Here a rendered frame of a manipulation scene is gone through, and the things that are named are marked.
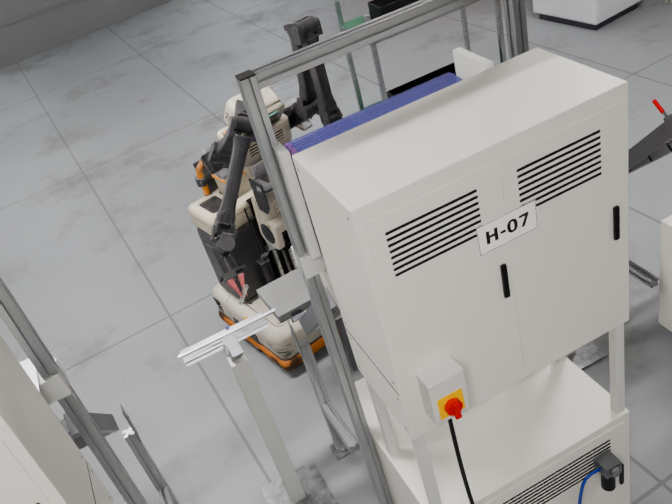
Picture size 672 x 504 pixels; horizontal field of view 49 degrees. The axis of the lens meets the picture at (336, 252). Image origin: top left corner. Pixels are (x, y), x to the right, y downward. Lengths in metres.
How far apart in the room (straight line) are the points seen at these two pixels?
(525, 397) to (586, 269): 0.69
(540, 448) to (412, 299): 0.88
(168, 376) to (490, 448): 2.06
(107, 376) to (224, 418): 0.83
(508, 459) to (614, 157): 0.99
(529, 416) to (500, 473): 0.23
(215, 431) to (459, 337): 1.98
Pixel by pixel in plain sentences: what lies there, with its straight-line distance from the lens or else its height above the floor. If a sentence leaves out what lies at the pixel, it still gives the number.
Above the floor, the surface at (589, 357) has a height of 0.01.
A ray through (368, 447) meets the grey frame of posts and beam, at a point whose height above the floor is 0.55.
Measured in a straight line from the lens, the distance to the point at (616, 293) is 2.09.
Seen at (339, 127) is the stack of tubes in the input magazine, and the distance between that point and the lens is 1.94.
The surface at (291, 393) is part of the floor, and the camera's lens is 3.59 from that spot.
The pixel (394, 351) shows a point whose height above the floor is 1.32.
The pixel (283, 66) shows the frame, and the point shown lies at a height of 1.89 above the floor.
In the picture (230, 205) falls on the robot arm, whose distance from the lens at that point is 2.60.
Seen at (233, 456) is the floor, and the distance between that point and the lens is 3.45.
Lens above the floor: 2.51
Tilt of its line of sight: 35 degrees down
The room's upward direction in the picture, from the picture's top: 17 degrees counter-clockwise
